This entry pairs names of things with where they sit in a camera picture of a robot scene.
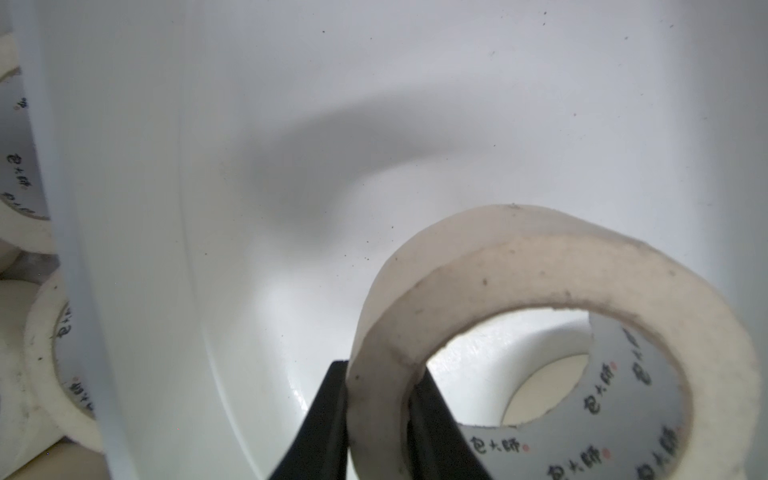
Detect cream masking tape roll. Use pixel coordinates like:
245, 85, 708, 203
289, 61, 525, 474
1, 280, 63, 479
24, 271, 104, 453
1, 33, 55, 254
347, 205, 761, 479

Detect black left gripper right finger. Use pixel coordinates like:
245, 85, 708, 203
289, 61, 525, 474
407, 370, 490, 480

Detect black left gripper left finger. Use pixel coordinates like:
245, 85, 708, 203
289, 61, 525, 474
270, 361, 348, 480

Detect white plastic storage tray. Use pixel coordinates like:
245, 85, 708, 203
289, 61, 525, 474
1, 1, 767, 479

